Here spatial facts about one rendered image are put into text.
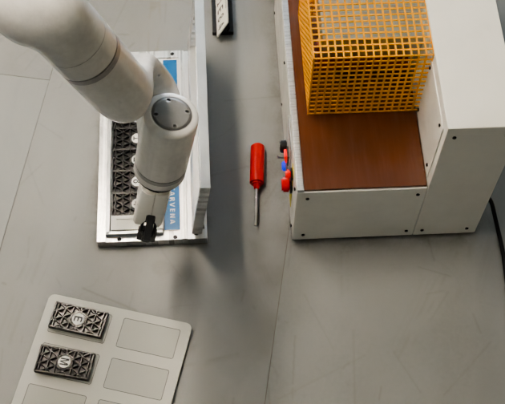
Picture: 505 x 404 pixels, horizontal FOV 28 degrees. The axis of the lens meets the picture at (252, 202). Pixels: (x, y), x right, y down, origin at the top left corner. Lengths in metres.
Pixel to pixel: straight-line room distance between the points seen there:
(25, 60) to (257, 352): 0.81
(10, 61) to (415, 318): 0.99
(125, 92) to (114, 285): 0.60
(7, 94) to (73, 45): 0.88
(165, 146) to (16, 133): 0.64
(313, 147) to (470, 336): 0.45
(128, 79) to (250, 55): 0.81
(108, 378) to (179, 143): 0.51
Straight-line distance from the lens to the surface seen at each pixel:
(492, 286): 1.93
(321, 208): 1.81
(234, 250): 1.91
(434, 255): 1.94
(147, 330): 1.84
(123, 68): 1.35
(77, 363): 1.83
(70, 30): 1.25
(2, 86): 2.16
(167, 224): 1.91
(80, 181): 2.00
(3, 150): 2.07
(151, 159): 1.54
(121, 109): 1.39
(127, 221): 1.91
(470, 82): 1.68
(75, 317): 1.85
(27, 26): 1.24
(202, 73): 1.86
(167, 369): 1.81
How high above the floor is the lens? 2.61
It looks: 61 degrees down
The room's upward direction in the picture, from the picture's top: 1 degrees clockwise
